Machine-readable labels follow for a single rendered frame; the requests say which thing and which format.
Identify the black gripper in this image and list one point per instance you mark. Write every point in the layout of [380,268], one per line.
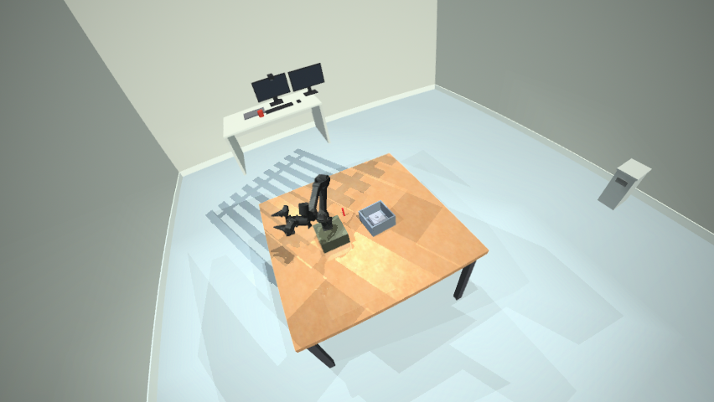
[284,212]

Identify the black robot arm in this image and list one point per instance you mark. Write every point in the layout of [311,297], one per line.
[308,211]

